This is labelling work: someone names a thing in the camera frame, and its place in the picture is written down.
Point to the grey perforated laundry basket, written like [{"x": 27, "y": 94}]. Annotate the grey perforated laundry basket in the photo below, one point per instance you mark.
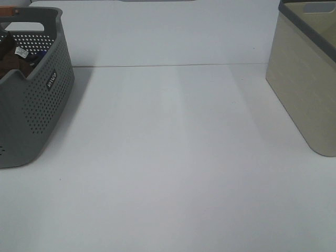
[{"x": 31, "y": 106}]

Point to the brown leather basket handle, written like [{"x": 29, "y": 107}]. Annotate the brown leather basket handle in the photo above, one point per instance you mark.
[{"x": 8, "y": 11}]

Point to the white care label tag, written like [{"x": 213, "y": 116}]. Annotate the white care label tag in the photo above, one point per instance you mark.
[{"x": 21, "y": 52}]

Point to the dark blue cloth in basket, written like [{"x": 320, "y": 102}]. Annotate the dark blue cloth in basket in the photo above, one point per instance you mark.
[{"x": 34, "y": 59}]

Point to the beige bin with grey rim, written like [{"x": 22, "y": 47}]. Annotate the beige bin with grey rim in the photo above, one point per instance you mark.
[{"x": 301, "y": 69}]

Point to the brown towel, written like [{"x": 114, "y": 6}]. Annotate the brown towel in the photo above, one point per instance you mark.
[{"x": 11, "y": 61}]

